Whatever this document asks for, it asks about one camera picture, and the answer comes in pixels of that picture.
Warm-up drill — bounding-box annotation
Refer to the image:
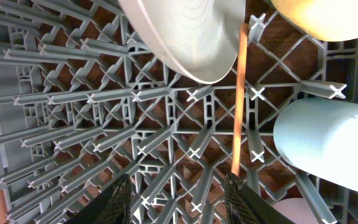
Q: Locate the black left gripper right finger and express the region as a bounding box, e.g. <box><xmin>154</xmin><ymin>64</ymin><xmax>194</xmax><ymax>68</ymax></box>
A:
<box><xmin>224</xmin><ymin>172</ymin><xmax>293</xmax><ymax>224</ymax></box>

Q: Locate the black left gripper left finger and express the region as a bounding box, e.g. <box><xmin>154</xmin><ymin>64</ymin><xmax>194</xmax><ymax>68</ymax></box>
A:
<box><xmin>65</xmin><ymin>174</ymin><xmax>132</xmax><ymax>224</ymax></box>

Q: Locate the pink cup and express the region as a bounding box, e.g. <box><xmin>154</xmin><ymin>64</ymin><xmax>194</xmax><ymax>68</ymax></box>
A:
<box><xmin>273</xmin><ymin>198</ymin><xmax>318</xmax><ymax>224</ymax></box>

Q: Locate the light blue cup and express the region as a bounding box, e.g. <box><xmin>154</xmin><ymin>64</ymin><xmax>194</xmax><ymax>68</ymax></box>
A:
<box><xmin>273</xmin><ymin>98</ymin><xmax>358</xmax><ymax>192</ymax></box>

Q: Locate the grey round plate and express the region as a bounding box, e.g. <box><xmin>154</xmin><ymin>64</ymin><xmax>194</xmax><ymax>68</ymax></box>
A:
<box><xmin>119</xmin><ymin>0</ymin><xmax>247</xmax><ymax>84</ymax></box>

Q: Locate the wooden chopstick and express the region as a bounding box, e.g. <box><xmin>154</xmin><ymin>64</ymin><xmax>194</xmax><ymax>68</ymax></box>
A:
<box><xmin>231</xmin><ymin>23</ymin><xmax>249</xmax><ymax>177</ymax></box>

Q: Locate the yellow bowl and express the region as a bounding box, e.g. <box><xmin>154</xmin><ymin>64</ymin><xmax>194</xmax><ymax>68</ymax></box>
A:
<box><xmin>272</xmin><ymin>0</ymin><xmax>358</xmax><ymax>42</ymax></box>

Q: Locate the grey dishwasher rack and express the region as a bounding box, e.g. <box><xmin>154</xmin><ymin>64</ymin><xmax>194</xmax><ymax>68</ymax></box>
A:
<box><xmin>0</xmin><ymin>1</ymin><xmax>358</xmax><ymax>223</ymax></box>

